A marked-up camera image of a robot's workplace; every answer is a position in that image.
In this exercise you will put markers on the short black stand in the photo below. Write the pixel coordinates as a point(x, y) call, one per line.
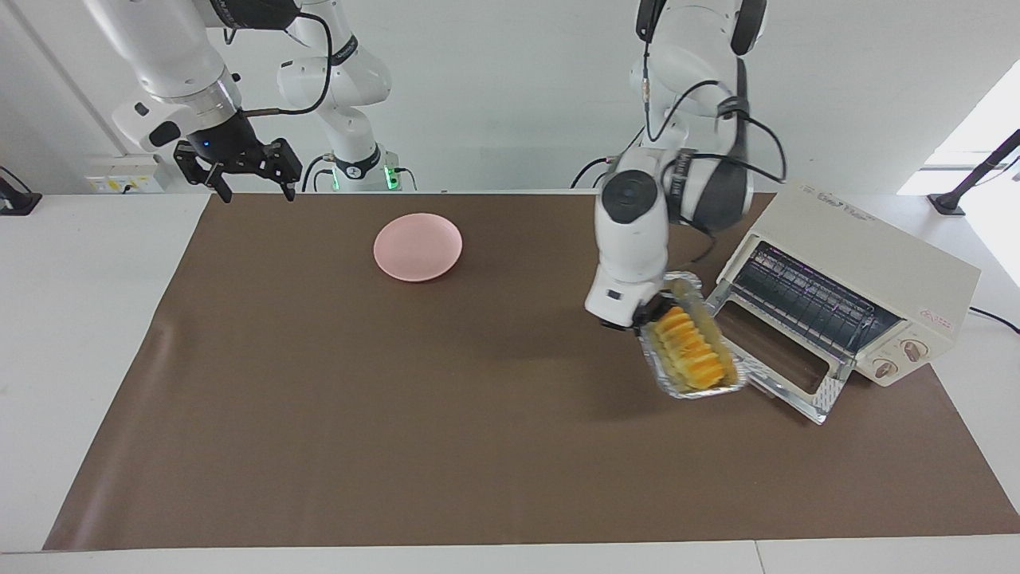
point(20, 203)

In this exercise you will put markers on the beige oven knob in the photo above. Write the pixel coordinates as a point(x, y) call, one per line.
point(884, 368)
point(915, 349)

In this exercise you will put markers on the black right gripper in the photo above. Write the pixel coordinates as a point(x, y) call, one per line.
point(227, 143)

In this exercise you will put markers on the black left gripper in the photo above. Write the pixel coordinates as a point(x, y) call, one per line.
point(657, 309)

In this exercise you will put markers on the aluminium foil tray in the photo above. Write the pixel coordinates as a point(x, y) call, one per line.
point(665, 375)

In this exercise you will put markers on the yellow sliced bread loaf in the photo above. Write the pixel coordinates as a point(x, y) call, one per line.
point(693, 351)

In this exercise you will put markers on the pink round plate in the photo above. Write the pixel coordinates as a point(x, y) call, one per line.
point(418, 247)

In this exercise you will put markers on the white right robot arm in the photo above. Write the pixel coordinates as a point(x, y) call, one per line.
point(167, 48)

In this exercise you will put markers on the glass oven door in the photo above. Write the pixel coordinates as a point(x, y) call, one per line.
point(829, 395)

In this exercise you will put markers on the cream toaster oven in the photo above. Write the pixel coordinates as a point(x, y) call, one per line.
point(876, 255)

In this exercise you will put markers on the brown table mat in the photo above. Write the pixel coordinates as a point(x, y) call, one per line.
point(478, 414)

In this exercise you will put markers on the white power strip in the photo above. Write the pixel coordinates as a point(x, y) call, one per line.
point(119, 171)

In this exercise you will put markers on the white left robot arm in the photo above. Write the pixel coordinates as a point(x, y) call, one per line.
point(637, 239)

